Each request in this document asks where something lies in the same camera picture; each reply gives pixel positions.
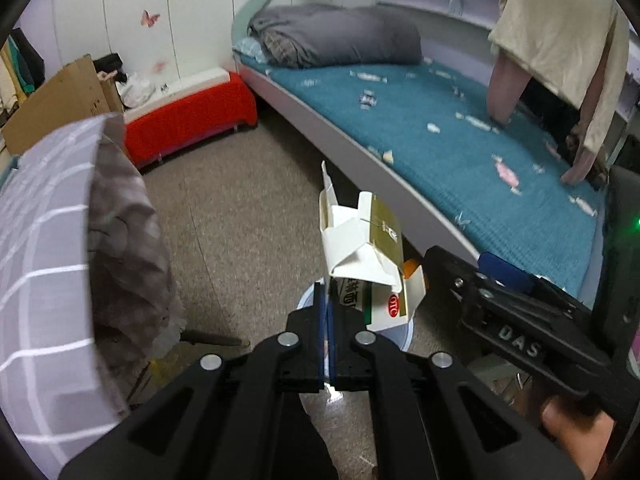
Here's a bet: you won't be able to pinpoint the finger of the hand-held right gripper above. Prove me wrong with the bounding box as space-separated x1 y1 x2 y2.
477 252 595 314
422 245 502 307

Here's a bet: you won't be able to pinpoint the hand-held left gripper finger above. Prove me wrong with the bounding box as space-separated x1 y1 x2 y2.
325 290 586 480
57 282 326 480

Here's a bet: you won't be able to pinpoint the white carton box red label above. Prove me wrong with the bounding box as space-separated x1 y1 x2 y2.
336 259 429 334

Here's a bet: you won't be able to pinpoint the light blue plastic bin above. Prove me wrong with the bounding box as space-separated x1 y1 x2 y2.
297 286 416 357

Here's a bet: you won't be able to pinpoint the white and olive carton box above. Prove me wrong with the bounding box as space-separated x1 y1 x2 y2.
319 160 406 289

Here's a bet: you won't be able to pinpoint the person's right hand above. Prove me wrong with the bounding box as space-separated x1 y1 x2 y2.
541 394 616 480

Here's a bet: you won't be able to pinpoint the bed with teal sheet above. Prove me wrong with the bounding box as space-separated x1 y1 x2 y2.
231 0 615 311

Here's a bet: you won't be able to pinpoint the black hanging garment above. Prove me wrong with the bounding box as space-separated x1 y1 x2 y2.
520 74 612 188

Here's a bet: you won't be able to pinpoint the pink hanging garment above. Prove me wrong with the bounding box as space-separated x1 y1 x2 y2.
487 52 618 186

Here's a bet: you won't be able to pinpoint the red covered bench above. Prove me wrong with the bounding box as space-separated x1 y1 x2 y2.
123 67 259 171

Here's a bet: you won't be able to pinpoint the grey duvet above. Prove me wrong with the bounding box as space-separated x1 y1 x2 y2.
247 3 424 69

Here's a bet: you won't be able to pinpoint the person in beige shirt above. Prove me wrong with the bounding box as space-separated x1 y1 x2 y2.
487 0 632 153

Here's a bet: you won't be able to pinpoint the grey checked tablecloth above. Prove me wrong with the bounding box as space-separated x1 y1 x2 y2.
0 112 189 467

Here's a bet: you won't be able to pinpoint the blue patterned pillow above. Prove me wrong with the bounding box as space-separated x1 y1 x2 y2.
234 36 268 65

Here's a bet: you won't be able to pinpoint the white cloth pile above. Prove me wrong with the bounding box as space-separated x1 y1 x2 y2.
117 72 157 109

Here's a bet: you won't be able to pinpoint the black bag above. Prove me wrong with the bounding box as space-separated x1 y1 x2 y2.
92 53 124 74

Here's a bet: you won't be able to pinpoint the brown cardboard box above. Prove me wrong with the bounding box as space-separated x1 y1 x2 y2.
1 54 126 157

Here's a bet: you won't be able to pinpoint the black hanging clothes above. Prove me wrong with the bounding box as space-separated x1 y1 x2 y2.
11 27 47 95

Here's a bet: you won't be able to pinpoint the teal hanging clothes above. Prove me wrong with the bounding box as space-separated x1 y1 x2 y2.
5 39 34 97

